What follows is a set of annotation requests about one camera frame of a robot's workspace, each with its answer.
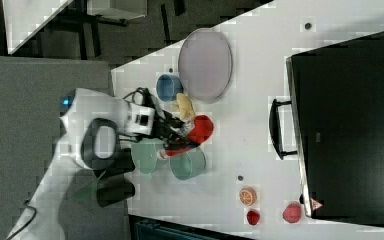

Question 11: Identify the blue metal frame rail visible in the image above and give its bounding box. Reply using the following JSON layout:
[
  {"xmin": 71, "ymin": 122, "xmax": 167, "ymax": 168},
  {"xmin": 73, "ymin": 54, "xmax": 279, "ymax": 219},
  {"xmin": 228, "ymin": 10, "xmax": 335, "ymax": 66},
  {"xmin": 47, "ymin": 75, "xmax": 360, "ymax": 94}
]
[{"xmin": 128, "ymin": 214, "xmax": 252, "ymax": 240}]

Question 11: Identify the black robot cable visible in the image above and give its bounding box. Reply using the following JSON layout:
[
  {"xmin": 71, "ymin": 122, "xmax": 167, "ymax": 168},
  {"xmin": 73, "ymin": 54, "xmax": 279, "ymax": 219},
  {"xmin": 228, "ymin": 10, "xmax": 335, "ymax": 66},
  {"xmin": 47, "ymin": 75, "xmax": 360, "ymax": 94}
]
[{"xmin": 6, "ymin": 199, "xmax": 38, "ymax": 240}]

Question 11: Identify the black toaster oven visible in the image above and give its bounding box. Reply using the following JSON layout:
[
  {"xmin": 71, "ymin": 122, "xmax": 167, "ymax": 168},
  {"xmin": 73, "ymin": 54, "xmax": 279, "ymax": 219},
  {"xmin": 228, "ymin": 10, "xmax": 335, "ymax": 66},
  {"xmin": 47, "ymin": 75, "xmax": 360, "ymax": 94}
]
[{"xmin": 286, "ymin": 31, "xmax": 384, "ymax": 228}]

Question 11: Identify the large lilac plate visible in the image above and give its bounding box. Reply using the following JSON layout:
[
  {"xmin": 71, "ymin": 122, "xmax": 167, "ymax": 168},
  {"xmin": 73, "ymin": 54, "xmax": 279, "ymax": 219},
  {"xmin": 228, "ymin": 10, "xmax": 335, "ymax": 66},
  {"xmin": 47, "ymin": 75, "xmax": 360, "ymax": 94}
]
[{"xmin": 178, "ymin": 28, "xmax": 232, "ymax": 103}]

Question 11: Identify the peeled toy banana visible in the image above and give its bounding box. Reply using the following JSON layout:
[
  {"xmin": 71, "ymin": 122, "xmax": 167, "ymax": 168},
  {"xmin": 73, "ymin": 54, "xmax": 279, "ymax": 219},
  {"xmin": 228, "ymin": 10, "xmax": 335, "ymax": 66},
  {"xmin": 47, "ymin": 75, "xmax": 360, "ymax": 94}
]
[{"xmin": 171, "ymin": 93, "xmax": 195, "ymax": 120}]

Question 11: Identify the blue bowl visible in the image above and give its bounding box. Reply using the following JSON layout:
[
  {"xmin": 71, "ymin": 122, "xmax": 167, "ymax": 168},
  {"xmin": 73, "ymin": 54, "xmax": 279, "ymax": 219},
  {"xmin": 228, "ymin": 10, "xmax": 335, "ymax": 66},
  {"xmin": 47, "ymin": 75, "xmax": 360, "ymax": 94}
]
[{"xmin": 156, "ymin": 74, "xmax": 183, "ymax": 102}]

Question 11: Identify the black utensil holder pot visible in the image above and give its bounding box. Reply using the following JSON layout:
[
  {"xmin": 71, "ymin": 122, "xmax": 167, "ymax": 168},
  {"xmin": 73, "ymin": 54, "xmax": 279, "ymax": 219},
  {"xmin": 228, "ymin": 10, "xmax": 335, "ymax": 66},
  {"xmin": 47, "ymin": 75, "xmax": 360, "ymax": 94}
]
[{"xmin": 94, "ymin": 148, "xmax": 135, "ymax": 178}]

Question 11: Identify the red ketchup bottle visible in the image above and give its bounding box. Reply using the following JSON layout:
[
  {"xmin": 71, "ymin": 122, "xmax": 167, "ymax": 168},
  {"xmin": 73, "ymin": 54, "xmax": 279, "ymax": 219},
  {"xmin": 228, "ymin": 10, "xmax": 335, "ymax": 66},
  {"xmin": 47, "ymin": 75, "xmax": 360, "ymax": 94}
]
[{"xmin": 158, "ymin": 115, "xmax": 214, "ymax": 160}]

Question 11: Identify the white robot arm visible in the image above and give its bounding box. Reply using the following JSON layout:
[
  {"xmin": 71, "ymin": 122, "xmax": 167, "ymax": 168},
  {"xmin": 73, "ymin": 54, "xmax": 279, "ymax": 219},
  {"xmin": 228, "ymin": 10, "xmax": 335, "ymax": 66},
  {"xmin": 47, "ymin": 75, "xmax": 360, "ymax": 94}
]
[{"xmin": 6, "ymin": 87, "xmax": 206, "ymax": 240}]

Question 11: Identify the toy strawberry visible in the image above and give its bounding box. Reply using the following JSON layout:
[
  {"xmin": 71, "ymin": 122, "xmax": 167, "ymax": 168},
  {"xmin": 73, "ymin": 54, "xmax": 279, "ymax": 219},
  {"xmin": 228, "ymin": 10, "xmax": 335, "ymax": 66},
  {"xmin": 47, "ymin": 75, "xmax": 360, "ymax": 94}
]
[{"xmin": 246, "ymin": 209, "xmax": 260, "ymax": 226}]

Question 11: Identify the toy orange half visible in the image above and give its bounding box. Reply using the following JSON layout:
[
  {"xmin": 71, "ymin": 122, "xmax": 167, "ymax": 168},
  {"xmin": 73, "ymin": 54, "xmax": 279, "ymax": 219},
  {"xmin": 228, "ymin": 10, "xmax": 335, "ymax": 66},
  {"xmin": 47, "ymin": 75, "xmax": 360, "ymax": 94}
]
[{"xmin": 239, "ymin": 187, "xmax": 257, "ymax": 206}]

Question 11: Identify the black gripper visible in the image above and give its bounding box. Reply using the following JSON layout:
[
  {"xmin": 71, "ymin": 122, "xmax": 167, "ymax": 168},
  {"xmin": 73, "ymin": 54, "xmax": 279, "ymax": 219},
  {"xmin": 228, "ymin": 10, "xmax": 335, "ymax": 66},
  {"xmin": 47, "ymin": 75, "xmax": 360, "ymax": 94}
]
[{"xmin": 149, "ymin": 96, "xmax": 199, "ymax": 150}]

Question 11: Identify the green oval colander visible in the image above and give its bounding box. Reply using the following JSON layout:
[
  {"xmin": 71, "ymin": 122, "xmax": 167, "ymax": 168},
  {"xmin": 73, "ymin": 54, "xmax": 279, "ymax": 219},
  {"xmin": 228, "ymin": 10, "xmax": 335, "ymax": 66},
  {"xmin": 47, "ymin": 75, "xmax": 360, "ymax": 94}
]
[{"xmin": 131, "ymin": 139, "xmax": 167, "ymax": 174}]

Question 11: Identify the pink toy fruit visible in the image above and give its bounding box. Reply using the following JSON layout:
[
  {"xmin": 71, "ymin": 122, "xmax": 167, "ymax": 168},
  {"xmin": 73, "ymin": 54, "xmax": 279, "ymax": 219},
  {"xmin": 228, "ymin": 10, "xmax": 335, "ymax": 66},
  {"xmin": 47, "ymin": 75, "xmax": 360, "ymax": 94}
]
[{"xmin": 282, "ymin": 202, "xmax": 302, "ymax": 223}]

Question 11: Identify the green cup with handle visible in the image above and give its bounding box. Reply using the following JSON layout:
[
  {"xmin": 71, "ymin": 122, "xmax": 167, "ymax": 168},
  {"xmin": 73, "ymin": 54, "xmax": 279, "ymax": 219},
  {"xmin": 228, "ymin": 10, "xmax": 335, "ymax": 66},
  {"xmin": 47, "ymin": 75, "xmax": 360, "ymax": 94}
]
[{"xmin": 170, "ymin": 148, "xmax": 206, "ymax": 181}]

